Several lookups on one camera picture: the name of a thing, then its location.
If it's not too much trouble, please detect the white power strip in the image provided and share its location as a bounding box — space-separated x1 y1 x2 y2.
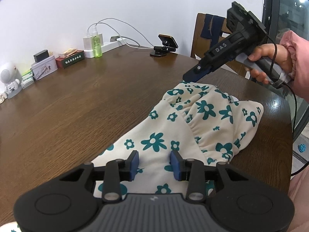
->
83 34 126 58

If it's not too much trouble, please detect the grey tin box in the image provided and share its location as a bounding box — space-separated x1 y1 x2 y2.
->
31 55 58 81

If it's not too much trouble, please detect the person right hand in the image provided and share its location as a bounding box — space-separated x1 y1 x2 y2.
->
244 43 295 84

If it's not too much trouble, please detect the dark red tea box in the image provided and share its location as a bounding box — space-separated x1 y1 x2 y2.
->
55 50 85 69

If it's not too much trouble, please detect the white astronaut figurine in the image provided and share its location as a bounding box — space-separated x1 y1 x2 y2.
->
1 67 22 98

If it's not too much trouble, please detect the small black box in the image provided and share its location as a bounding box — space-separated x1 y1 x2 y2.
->
34 49 49 63

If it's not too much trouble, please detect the green white small box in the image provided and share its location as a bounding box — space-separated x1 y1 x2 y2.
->
21 70 35 89

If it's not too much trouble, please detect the pink jacket sleeve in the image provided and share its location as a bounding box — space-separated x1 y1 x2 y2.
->
280 30 309 102

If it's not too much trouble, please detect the cream floral green dress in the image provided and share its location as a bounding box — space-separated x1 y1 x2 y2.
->
0 79 265 232

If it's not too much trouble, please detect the black phone holder clamp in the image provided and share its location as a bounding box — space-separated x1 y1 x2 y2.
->
150 34 179 57

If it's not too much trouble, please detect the green spray bottle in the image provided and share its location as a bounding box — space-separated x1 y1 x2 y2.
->
92 26 103 58

